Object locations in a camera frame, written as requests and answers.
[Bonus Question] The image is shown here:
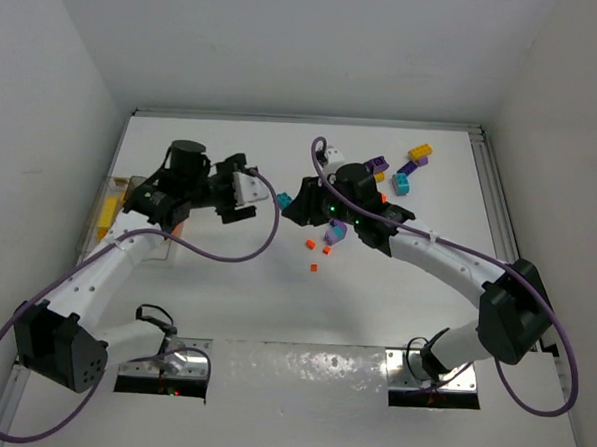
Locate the teal 2x4 lego brick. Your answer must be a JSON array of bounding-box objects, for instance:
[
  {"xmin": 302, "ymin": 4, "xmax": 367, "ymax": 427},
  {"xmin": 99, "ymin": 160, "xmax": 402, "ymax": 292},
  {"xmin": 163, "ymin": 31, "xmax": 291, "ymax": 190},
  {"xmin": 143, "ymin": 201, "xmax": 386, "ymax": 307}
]
[{"xmin": 276, "ymin": 193, "xmax": 293, "ymax": 211}]

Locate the yellow long lego plate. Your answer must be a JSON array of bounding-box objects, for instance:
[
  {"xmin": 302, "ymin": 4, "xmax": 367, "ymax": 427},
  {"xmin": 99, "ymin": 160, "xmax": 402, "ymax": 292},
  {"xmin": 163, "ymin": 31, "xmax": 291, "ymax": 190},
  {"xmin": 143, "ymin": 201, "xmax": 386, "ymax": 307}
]
[{"xmin": 96, "ymin": 197, "xmax": 119, "ymax": 240}]

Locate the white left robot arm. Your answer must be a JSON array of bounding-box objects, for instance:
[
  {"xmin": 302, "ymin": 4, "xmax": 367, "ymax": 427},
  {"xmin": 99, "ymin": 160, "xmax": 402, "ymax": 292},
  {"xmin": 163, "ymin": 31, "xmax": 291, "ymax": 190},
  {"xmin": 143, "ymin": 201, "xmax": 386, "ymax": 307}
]
[{"xmin": 14, "ymin": 140, "xmax": 269, "ymax": 392}]

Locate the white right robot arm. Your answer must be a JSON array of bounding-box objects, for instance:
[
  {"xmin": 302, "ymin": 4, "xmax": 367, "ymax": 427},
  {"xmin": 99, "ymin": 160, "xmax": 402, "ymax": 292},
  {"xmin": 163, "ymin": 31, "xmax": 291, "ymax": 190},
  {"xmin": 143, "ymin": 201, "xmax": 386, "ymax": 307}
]
[{"xmin": 282, "ymin": 163, "xmax": 551, "ymax": 381}]

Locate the purple teal lego stack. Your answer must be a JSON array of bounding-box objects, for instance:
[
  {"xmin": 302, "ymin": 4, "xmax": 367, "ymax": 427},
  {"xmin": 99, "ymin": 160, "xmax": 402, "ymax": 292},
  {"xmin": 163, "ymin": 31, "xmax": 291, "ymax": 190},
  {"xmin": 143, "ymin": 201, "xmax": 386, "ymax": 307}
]
[{"xmin": 324, "ymin": 219, "xmax": 347, "ymax": 246}]

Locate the purple arch lego brick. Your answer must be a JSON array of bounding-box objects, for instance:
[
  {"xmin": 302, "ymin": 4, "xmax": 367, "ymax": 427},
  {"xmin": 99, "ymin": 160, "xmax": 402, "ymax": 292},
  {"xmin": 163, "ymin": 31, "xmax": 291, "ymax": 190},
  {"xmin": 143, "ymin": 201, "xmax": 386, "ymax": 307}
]
[{"xmin": 366, "ymin": 156, "xmax": 390, "ymax": 175}]

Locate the teal lego brick far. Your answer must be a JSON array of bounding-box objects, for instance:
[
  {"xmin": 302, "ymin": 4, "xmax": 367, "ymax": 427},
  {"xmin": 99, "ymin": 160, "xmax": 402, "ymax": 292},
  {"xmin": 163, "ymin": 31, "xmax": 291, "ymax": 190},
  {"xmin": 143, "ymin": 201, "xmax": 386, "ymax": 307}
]
[{"xmin": 392, "ymin": 173, "xmax": 411, "ymax": 197}]

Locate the purple flat lego plate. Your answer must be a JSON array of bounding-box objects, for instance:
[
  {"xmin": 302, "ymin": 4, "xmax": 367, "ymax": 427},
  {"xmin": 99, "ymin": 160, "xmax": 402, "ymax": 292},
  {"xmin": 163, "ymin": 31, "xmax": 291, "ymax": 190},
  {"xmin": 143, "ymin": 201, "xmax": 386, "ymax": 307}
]
[{"xmin": 396, "ymin": 157, "xmax": 429, "ymax": 176}]

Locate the clear container far left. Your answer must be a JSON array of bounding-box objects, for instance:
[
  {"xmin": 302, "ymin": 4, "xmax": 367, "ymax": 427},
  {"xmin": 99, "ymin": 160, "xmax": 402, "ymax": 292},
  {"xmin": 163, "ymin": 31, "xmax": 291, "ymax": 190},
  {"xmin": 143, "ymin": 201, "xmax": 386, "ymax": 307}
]
[{"xmin": 77, "ymin": 176, "xmax": 131, "ymax": 262}]

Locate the yellow lego brick far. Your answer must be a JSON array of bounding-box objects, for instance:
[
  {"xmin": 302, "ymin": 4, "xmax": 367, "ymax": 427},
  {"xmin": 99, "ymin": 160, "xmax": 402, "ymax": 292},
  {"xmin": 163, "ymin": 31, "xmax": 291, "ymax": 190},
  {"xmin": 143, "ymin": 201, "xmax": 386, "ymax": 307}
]
[{"xmin": 408, "ymin": 144, "xmax": 433, "ymax": 161}]

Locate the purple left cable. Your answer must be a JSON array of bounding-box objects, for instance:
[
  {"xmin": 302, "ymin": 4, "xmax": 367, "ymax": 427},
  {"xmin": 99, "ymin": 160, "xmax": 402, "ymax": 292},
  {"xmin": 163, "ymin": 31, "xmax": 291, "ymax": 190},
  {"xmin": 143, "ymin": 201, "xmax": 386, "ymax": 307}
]
[{"xmin": 0, "ymin": 155, "xmax": 284, "ymax": 447}]

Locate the purple cable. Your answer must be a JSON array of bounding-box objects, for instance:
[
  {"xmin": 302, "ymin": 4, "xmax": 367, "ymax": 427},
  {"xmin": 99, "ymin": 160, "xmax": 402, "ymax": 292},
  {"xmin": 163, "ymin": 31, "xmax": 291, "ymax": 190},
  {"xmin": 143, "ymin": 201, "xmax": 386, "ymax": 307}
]
[
  {"xmin": 296, "ymin": 135, "xmax": 592, "ymax": 418},
  {"xmin": 0, "ymin": 155, "xmax": 284, "ymax": 447}
]

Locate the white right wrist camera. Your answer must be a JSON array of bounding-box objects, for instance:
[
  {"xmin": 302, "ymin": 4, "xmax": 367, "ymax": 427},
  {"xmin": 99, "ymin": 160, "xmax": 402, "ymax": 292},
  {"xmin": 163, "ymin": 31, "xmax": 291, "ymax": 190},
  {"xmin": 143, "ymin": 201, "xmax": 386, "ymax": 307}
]
[{"xmin": 318, "ymin": 145, "xmax": 346, "ymax": 176}]

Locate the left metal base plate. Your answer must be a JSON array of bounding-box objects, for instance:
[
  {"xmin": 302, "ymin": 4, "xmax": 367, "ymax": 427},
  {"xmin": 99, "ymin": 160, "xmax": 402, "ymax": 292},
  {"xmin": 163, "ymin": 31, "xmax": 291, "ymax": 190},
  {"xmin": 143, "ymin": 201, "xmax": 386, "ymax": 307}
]
[{"xmin": 117, "ymin": 337, "xmax": 212, "ymax": 381}]

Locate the metal base plate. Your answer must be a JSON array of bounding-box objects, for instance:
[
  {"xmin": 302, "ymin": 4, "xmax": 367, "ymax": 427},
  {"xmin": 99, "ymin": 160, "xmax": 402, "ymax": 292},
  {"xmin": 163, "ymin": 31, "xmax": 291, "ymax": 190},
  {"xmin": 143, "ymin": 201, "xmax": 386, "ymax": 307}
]
[
  {"xmin": 383, "ymin": 346, "xmax": 481, "ymax": 394},
  {"xmin": 117, "ymin": 337, "xmax": 212, "ymax": 381}
]

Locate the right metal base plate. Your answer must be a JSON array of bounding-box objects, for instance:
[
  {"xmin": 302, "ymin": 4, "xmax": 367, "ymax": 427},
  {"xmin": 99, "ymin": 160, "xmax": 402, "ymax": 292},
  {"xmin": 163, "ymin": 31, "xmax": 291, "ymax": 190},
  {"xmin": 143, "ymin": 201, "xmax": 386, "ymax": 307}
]
[{"xmin": 383, "ymin": 346, "xmax": 481, "ymax": 394}]

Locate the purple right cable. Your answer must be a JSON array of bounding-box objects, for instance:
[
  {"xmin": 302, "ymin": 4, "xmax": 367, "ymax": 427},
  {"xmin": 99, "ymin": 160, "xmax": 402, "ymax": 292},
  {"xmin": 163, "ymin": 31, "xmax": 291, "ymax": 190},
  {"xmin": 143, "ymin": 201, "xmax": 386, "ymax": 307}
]
[{"xmin": 296, "ymin": 135, "xmax": 592, "ymax": 418}]

